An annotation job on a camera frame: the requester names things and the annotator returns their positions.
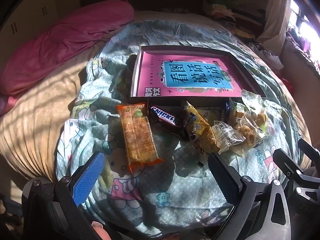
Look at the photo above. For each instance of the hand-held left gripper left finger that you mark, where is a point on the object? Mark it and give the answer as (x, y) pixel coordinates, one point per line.
(90, 177)

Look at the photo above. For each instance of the clear orange-red cake packet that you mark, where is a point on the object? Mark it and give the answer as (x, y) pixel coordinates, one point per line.
(225, 135)

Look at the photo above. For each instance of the cartoon printed blanket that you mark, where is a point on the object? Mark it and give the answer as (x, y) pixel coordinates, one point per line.
(175, 192)

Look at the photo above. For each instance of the yellow snack packet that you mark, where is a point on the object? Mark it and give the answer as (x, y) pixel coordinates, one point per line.
(198, 127)

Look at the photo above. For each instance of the shallow grey cardboard box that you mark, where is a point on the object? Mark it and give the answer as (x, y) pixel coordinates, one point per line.
(140, 62)

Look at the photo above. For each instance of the pile of clothes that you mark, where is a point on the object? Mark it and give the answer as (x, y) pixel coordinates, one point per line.
(225, 12)

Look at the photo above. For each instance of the orange snack packet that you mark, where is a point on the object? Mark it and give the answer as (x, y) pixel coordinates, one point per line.
(138, 137)

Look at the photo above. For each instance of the person's left hand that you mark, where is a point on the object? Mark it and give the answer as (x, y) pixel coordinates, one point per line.
(100, 231)

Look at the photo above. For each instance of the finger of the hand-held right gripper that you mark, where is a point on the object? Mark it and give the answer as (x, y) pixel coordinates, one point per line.
(287, 165)
(308, 150)

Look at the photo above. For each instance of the blue cookie packet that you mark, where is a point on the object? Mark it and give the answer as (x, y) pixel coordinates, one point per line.
(225, 108)

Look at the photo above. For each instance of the brown chocolate bar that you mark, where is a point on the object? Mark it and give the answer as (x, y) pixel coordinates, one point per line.
(165, 118)

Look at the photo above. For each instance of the beige curtain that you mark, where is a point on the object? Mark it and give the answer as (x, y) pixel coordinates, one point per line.
(275, 15)

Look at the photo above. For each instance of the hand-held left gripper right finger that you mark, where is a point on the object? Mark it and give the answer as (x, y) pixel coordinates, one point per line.
(221, 177)

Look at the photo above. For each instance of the window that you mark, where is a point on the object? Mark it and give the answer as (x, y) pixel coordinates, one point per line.
(305, 22)

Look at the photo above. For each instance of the clear brown cake packet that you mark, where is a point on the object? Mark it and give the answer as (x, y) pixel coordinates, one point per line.
(246, 132)

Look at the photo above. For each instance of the yellow-green clear pastry packet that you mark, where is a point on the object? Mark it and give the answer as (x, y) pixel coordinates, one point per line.
(260, 117)

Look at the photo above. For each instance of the white wardrobe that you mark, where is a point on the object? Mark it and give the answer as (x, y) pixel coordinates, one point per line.
(27, 12)

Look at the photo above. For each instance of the pink and blue book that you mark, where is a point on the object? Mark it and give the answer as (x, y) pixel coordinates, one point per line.
(155, 75)

